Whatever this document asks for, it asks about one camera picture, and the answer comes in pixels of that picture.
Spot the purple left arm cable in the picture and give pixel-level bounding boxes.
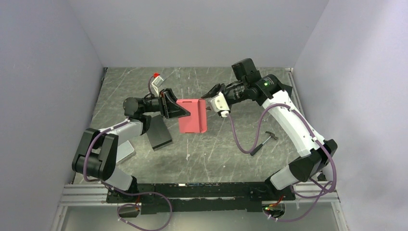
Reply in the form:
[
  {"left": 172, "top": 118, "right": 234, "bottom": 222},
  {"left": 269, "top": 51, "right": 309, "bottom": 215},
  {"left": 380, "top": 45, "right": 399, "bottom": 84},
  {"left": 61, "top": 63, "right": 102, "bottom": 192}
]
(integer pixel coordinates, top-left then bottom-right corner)
[{"left": 83, "top": 76, "right": 173, "bottom": 231}]

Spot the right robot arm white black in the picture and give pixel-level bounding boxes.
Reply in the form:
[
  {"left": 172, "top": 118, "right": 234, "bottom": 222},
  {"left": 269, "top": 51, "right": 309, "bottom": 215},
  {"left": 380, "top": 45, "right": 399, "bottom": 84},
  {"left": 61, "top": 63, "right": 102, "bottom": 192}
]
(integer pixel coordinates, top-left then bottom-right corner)
[{"left": 202, "top": 58, "right": 338, "bottom": 200}]

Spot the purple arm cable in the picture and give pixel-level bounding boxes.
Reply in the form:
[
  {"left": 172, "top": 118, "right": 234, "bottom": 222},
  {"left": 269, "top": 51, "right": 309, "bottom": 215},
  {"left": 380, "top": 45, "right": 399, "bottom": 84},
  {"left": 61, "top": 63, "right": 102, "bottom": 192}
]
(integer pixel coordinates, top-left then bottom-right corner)
[
  {"left": 227, "top": 103, "right": 338, "bottom": 223},
  {"left": 83, "top": 76, "right": 173, "bottom": 231}
]

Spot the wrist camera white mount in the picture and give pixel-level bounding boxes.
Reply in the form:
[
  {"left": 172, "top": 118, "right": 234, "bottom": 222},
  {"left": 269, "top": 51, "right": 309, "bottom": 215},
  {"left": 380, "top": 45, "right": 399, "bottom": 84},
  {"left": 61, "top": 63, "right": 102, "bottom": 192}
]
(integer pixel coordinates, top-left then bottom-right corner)
[
  {"left": 150, "top": 73, "right": 167, "bottom": 95},
  {"left": 209, "top": 92, "right": 230, "bottom": 118}
]

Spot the red cardboard paper box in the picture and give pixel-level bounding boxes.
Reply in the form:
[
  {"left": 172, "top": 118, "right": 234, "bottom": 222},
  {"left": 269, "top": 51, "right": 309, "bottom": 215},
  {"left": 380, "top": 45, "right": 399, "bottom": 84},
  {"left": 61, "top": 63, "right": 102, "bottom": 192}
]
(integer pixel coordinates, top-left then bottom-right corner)
[{"left": 177, "top": 99, "right": 207, "bottom": 133}]

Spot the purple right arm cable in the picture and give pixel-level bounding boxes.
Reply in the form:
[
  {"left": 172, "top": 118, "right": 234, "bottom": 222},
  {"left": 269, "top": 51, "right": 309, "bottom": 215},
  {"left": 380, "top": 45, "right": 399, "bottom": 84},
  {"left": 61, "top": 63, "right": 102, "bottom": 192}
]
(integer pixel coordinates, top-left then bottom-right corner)
[{"left": 227, "top": 103, "right": 338, "bottom": 223}]

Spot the black box near right wall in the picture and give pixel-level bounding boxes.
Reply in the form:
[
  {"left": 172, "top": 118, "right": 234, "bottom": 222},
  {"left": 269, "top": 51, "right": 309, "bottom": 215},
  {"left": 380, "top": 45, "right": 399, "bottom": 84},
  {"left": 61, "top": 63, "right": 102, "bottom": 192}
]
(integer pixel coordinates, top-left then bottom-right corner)
[{"left": 281, "top": 84, "right": 293, "bottom": 97}]

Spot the hammer with black handle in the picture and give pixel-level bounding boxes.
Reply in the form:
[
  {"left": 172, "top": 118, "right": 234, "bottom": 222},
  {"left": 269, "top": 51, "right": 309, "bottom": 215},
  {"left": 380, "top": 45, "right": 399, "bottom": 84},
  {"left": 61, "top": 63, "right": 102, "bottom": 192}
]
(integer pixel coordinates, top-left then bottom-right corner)
[{"left": 250, "top": 131, "right": 278, "bottom": 156}]

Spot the aluminium frame rail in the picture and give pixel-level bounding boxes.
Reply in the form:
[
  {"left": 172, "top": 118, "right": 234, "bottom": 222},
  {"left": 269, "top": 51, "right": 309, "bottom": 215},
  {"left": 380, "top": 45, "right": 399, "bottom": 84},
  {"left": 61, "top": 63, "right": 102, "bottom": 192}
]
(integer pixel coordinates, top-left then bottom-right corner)
[{"left": 59, "top": 184, "right": 108, "bottom": 206}]

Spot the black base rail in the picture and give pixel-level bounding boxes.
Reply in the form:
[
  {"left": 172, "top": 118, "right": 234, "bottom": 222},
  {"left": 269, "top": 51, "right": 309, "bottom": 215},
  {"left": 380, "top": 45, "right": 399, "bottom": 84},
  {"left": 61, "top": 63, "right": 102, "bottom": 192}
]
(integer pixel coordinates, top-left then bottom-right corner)
[{"left": 106, "top": 181, "right": 295, "bottom": 215}]

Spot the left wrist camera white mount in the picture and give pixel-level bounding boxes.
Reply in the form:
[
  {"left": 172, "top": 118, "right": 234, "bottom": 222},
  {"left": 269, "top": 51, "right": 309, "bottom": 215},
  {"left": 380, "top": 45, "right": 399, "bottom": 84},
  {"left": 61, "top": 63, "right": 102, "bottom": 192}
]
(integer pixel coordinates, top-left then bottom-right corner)
[{"left": 150, "top": 73, "right": 167, "bottom": 95}]

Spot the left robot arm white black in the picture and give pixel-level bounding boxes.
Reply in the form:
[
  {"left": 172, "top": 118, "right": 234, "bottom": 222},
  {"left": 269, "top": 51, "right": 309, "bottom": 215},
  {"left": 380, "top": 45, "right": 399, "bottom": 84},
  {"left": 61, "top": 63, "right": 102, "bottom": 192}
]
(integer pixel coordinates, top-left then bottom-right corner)
[{"left": 71, "top": 88, "right": 190, "bottom": 202}]

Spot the black box near left arm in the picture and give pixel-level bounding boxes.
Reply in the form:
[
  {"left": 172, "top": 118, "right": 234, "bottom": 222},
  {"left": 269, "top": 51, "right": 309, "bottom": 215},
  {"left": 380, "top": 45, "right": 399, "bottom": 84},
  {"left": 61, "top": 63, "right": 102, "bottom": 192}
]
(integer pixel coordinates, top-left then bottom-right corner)
[{"left": 146, "top": 115, "right": 172, "bottom": 151}]

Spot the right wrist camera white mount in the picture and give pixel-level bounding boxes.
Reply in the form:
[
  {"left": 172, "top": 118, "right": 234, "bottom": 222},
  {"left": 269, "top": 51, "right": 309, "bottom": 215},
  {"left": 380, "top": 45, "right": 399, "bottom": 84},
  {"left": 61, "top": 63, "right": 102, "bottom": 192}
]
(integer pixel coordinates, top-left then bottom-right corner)
[{"left": 209, "top": 92, "right": 230, "bottom": 118}]

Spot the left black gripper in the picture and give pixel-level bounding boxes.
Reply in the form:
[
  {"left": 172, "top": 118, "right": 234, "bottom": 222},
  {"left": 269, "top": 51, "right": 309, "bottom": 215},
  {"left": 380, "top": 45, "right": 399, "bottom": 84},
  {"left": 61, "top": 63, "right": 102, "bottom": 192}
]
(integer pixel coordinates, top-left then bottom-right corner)
[{"left": 142, "top": 89, "right": 191, "bottom": 119}]

